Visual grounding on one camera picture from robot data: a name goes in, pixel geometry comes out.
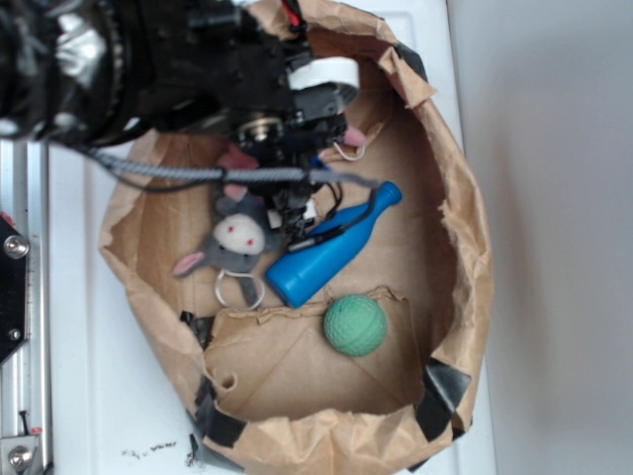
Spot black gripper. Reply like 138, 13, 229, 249
187, 1, 358, 238

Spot pink plush bunny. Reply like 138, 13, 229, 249
217, 127, 367, 202

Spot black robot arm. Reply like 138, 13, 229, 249
1, 1, 357, 170

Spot grey plush bunny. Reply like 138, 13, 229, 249
172, 192, 282, 311

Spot blue plastic bottle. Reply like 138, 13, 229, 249
265, 181, 403, 308

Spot green rubber ball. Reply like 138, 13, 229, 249
323, 294, 388, 357

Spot brown paper bag bin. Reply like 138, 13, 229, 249
100, 1, 494, 474

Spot grey braided cable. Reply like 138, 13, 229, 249
86, 147, 383, 192

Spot black metal bracket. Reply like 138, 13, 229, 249
0, 215, 30, 364

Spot aluminium frame rail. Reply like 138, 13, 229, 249
1, 141, 53, 474

